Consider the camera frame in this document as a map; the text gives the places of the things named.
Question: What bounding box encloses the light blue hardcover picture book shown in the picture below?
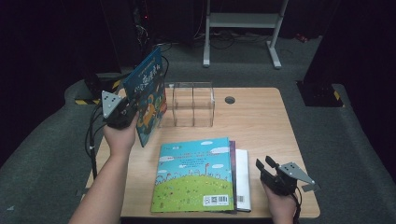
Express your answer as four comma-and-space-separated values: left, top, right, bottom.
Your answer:
150, 137, 236, 214

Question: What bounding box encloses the clear acrylic book rack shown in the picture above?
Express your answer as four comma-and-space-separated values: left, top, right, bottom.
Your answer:
160, 81, 216, 129

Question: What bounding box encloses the person's left hand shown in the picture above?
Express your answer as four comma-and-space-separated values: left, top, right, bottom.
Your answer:
102, 112, 140, 157

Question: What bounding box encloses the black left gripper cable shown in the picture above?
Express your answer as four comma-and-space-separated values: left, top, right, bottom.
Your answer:
89, 104, 108, 181

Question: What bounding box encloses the white metal stand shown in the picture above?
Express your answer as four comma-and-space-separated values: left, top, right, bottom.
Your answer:
203, 0, 289, 70

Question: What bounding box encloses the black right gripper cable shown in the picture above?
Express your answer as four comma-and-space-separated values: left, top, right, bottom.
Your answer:
291, 186, 304, 224

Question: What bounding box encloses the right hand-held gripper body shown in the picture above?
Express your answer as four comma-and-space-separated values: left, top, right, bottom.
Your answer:
260, 161, 316, 197

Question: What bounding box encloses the black cable loop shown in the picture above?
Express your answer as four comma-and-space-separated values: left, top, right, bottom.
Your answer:
160, 43, 171, 77

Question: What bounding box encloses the person's right hand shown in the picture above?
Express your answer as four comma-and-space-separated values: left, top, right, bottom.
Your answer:
262, 182, 299, 224

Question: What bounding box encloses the white paperback book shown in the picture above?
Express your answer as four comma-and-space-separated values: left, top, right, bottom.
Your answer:
234, 148, 252, 213

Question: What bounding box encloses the black yellow striped base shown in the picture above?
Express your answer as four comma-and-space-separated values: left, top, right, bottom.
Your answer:
74, 73, 125, 105
296, 80, 345, 108

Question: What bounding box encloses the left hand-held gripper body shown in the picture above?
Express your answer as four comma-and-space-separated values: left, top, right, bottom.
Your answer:
102, 91, 139, 130

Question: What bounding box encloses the bundle of floor cables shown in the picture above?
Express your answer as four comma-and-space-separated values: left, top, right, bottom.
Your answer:
192, 29, 272, 50

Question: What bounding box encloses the dark equipment rack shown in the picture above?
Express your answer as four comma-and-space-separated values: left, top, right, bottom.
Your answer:
130, 0, 157, 68

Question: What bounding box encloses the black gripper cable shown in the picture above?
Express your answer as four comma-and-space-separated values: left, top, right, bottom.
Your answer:
291, 186, 304, 224
89, 104, 108, 181

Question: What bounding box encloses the dark blue monster picture book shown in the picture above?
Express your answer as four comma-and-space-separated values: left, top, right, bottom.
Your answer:
121, 46, 168, 147

